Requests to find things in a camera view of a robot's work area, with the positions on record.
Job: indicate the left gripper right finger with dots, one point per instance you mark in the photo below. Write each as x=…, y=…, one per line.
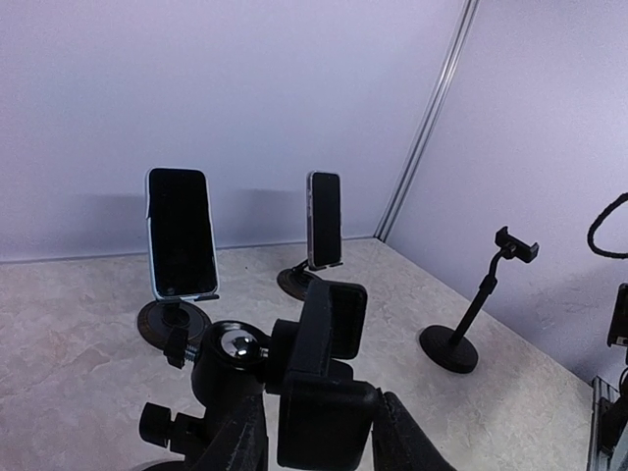
x=398, y=442

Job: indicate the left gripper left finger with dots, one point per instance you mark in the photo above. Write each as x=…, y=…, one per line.
x=235, y=434

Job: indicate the black clamp phone stand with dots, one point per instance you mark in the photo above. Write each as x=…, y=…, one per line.
x=449, y=348
x=315, y=409

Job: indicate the plate phone stand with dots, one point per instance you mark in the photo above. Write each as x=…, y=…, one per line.
x=295, y=281
x=156, y=319

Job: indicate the blue case phone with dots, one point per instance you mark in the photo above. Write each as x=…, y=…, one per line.
x=182, y=255

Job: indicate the clear case phone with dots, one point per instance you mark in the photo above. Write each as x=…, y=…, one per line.
x=323, y=220

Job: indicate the right aluminium frame post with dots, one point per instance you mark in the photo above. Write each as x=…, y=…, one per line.
x=429, y=119

